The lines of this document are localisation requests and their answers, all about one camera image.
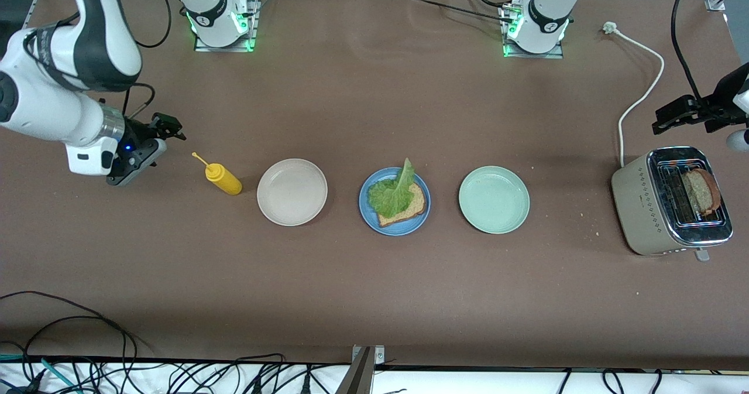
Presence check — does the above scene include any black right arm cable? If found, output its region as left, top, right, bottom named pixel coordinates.
left=122, top=0, right=173, bottom=121

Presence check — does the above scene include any beige plate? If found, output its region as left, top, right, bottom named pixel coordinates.
left=257, top=159, right=328, bottom=227

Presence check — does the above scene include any long black cable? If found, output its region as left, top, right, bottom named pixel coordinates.
left=0, top=291, right=154, bottom=378

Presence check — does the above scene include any green lettuce leaf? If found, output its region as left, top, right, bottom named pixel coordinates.
left=367, top=158, right=417, bottom=220

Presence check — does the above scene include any blue plate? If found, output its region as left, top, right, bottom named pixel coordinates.
left=359, top=167, right=431, bottom=237

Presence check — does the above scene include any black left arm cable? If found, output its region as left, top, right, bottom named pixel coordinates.
left=671, top=0, right=704, bottom=101

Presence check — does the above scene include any mint green plate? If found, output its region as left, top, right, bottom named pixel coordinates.
left=459, top=166, right=531, bottom=234

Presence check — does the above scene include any aluminium post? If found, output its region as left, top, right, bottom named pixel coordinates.
left=335, top=345, right=385, bottom=394

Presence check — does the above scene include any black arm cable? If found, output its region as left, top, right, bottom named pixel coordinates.
left=122, top=0, right=173, bottom=121
left=671, top=0, right=704, bottom=101

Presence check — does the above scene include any yellow squeeze bottle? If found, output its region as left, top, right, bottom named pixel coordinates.
left=192, top=152, right=243, bottom=196

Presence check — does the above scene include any teal cable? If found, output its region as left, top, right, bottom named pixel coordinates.
left=0, top=353, right=80, bottom=393

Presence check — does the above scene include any beige chrome toaster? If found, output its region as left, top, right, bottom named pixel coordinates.
left=611, top=146, right=734, bottom=262

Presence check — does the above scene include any brown bread slice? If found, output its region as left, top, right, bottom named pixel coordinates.
left=377, top=181, right=427, bottom=228
left=681, top=169, right=721, bottom=218

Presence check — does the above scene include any white toaster power cable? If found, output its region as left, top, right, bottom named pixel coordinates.
left=603, top=22, right=666, bottom=168

